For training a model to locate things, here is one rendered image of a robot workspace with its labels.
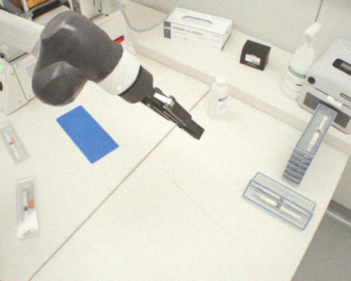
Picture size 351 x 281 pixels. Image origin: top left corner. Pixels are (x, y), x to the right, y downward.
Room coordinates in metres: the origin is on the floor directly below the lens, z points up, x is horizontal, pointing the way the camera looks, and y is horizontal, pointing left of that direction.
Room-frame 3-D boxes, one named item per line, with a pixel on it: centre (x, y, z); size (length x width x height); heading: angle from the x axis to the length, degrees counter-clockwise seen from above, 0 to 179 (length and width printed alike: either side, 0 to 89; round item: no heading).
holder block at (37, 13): (1.05, 0.49, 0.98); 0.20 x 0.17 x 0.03; 44
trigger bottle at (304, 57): (0.80, -0.39, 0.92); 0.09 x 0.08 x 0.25; 139
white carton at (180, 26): (1.10, -0.09, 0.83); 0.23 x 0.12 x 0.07; 66
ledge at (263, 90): (0.94, -0.28, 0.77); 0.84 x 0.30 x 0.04; 54
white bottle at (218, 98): (0.73, -0.13, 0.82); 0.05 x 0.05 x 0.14
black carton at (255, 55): (0.94, -0.28, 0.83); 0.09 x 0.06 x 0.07; 62
